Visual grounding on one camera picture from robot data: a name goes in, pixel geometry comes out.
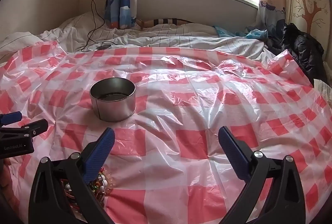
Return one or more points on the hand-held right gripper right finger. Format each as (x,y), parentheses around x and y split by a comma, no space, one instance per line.
(233,151)

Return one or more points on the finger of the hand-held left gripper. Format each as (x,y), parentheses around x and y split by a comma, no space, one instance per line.
(33,127)
(11,117)

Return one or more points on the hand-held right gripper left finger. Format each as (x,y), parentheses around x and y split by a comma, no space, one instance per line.
(98,154)

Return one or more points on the round metal tin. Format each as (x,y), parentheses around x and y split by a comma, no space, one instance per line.
(114,109)

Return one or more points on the person's left hand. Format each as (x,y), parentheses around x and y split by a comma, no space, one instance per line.
(6,182)

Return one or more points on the red checked plastic sheet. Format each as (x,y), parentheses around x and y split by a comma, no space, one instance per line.
(181,109)

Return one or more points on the dark round charging pad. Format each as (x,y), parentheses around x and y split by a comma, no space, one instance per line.
(102,47)

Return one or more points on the white paper sheet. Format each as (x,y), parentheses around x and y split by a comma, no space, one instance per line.
(323,91)

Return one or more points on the blue plastic bag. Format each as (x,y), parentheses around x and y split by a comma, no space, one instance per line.
(256,33)

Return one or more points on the white striped duvet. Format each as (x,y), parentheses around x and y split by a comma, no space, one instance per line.
(181,41)

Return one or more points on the black plastic bag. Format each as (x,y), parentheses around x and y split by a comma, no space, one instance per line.
(300,47)

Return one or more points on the striped brown pillow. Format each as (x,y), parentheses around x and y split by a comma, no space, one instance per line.
(166,21)

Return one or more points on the wardrobe with tree decal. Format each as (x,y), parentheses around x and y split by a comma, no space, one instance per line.
(308,6)

